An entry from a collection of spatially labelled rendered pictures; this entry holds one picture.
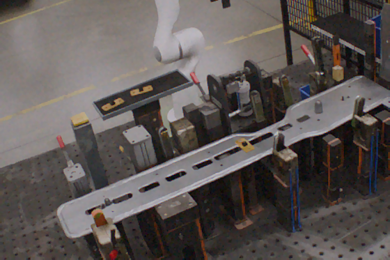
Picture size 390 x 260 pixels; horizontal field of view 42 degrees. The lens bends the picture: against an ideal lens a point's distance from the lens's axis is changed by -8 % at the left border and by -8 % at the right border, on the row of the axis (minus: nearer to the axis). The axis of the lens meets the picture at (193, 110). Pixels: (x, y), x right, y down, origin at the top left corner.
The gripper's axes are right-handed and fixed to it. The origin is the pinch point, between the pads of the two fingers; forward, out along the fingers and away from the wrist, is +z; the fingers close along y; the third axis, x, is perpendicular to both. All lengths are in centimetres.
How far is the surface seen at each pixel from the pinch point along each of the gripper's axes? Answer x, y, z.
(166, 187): -43, 29, 45
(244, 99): 1.1, 5.5, 39.6
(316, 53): 34.1, 10.6, 29.0
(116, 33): 47, -358, 145
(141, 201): -54, 31, 45
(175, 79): -19.6, -9.1, 28.7
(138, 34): 64, -334, 145
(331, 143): 14, 44, 46
